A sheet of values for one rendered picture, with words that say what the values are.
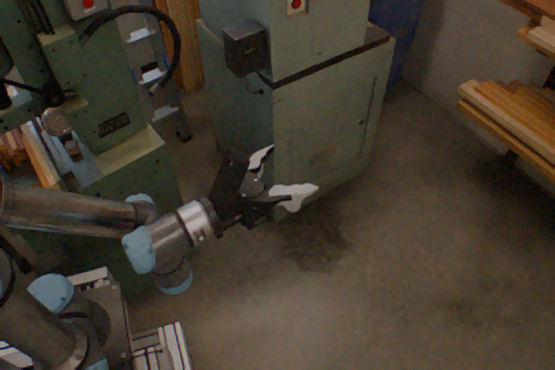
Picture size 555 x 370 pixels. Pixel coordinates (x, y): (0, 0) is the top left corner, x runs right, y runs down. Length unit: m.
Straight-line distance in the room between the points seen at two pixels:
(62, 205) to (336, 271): 1.53
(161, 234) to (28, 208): 0.22
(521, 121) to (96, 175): 1.80
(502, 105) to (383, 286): 1.03
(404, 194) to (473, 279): 0.59
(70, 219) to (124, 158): 0.75
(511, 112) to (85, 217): 1.83
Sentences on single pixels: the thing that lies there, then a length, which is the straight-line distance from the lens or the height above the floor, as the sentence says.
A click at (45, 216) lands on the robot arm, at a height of 1.30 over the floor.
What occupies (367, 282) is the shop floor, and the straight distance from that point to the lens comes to 2.07.
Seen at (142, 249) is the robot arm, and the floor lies 1.25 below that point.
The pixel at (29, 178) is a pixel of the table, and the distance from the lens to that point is 1.45.
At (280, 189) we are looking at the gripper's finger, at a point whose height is 1.25.
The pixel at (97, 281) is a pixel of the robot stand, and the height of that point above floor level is 0.77.
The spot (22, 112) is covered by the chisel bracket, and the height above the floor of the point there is 1.04.
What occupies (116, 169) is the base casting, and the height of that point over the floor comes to 0.80.
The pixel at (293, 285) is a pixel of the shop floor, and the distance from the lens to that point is 2.03.
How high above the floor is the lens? 1.84
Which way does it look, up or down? 49 degrees down
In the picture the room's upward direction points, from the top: straight up
